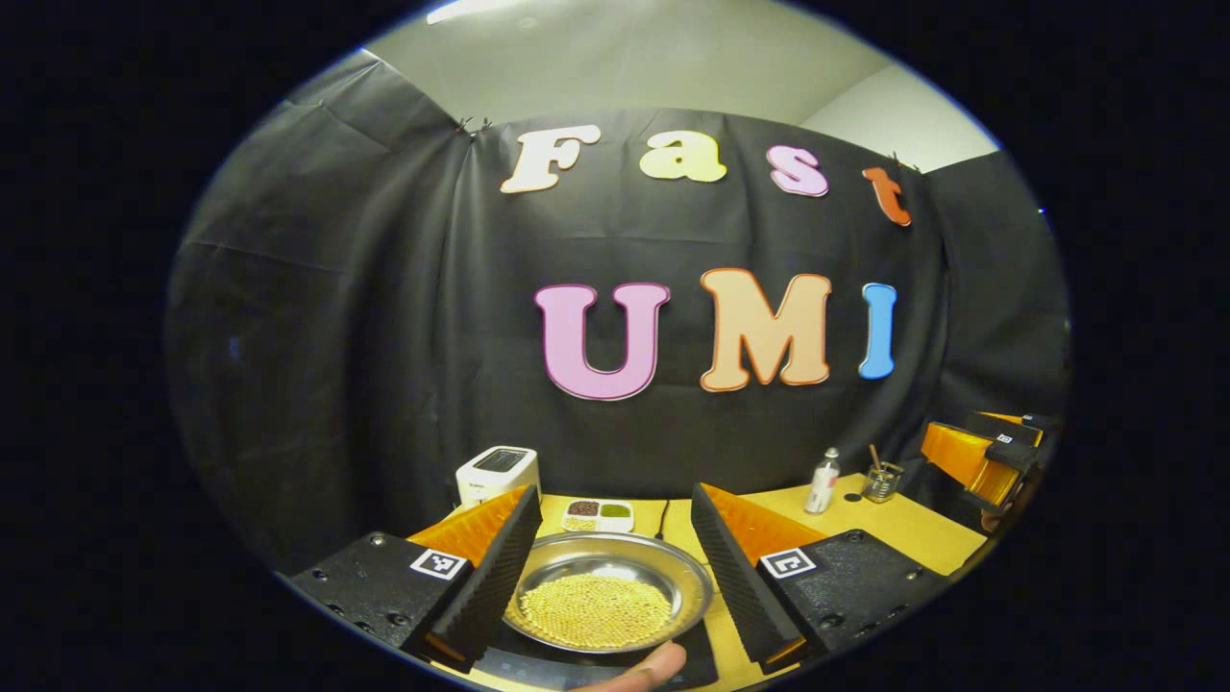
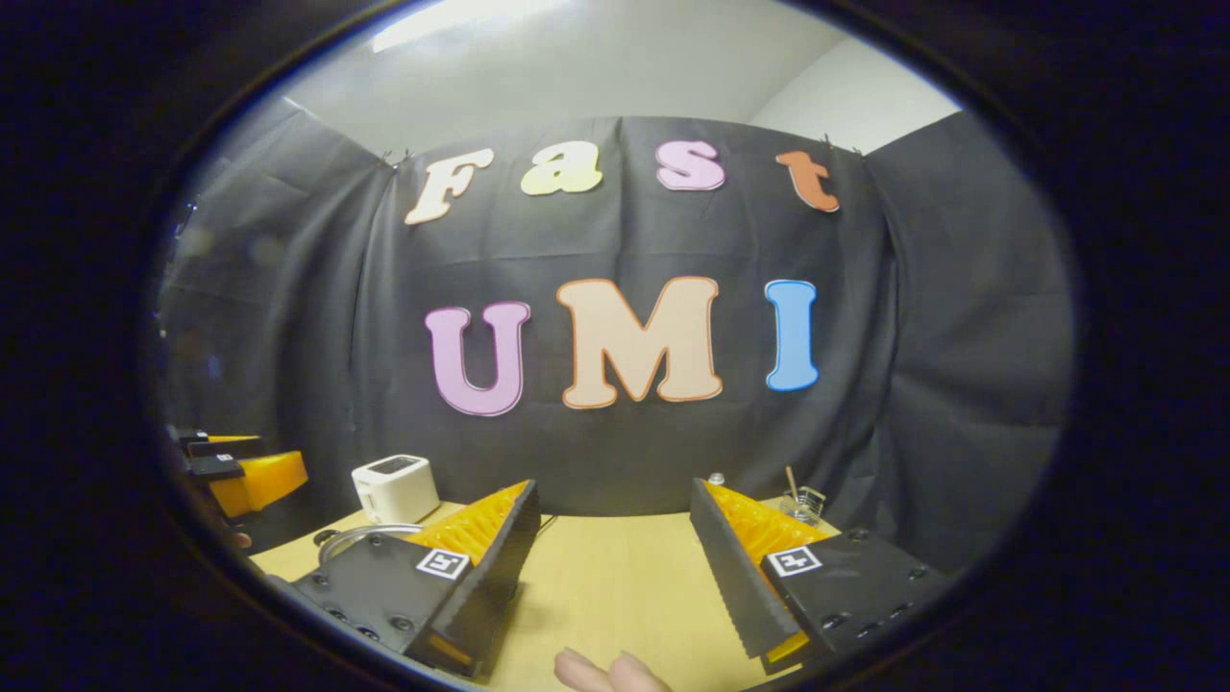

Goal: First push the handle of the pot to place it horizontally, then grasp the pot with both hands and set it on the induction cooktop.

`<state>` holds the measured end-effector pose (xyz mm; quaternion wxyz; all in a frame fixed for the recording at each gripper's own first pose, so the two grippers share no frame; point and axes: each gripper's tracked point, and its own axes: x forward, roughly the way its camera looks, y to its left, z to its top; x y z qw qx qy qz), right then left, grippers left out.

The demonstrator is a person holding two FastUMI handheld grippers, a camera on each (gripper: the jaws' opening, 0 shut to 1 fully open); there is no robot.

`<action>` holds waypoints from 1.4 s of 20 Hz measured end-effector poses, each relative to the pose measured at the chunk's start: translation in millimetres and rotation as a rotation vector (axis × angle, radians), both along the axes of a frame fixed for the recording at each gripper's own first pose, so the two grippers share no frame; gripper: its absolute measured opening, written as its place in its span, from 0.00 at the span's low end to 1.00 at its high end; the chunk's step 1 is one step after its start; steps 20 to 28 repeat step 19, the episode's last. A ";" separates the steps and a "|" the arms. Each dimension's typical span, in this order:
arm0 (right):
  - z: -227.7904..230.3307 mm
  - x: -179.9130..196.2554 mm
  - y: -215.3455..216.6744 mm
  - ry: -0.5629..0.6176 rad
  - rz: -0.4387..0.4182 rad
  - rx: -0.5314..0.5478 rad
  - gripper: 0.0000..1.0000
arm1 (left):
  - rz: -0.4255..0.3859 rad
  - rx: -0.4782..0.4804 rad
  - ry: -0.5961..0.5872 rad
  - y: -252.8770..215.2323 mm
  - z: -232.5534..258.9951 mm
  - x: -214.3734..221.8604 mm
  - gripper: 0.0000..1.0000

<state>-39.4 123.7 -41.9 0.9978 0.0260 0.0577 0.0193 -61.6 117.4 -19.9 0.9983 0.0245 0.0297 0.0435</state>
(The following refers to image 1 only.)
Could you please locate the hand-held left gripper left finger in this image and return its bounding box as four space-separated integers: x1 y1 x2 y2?
288 483 544 674

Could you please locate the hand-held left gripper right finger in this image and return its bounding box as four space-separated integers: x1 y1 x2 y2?
690 482 952 676

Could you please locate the black induction cooktop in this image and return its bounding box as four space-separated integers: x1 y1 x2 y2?
469 615 720 692

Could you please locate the pile of yellow beans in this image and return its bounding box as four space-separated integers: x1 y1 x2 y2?
519 573 674 650

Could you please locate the steel pot with black handles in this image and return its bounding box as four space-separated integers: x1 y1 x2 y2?
502 531 715 656

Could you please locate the white toaster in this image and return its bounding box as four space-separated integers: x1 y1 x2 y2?
455 445 542 508

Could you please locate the white divided dish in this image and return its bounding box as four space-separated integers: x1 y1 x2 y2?
561 498 635 534

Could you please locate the white bottle with pink label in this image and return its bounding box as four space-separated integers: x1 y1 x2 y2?
804 447 842 515

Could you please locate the wire mesh holder cup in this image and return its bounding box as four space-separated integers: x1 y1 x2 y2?
861 461 905 505

